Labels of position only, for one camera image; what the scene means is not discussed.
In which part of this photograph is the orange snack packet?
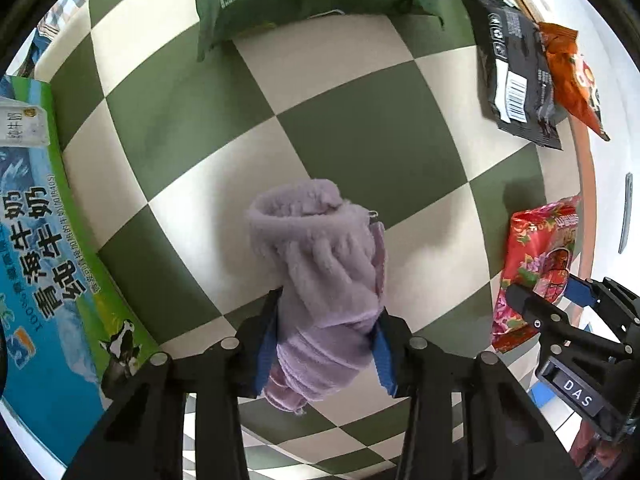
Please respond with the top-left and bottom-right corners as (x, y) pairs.
(537, 22), (612, 142)

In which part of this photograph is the red floral packet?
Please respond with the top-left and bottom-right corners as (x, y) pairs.
(491, 195), (583, 353)

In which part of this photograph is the grey handle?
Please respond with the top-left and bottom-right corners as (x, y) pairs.
(618, 172), (635, 255)

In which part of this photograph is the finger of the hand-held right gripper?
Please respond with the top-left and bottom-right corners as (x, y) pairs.
(507, 283), (624, 359)
(567, 275), (640, 329)

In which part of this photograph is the dark red packet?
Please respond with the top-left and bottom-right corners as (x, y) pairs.
(569, 417), (627, 472)

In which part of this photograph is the blue green milk carton box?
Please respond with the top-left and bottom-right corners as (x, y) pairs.
(0, 76), (162, 467)

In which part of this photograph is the green cream checkered tablecloth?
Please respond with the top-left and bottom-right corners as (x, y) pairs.
(49, 0), (597, 480)

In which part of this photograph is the plaid cloth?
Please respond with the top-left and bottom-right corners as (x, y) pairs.
(36, 0), (97, 37)

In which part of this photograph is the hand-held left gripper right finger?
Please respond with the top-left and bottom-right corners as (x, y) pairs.
(371, 309), (583, 480)

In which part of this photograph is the purple fluffy cloth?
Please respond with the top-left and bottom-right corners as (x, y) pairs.
(245, 178), (388, 415)

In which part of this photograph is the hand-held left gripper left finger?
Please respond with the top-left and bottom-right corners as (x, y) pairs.
(65, 288), (284, 480)

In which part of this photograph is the black snack packet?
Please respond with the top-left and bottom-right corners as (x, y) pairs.
(456, 0), (571, 151)

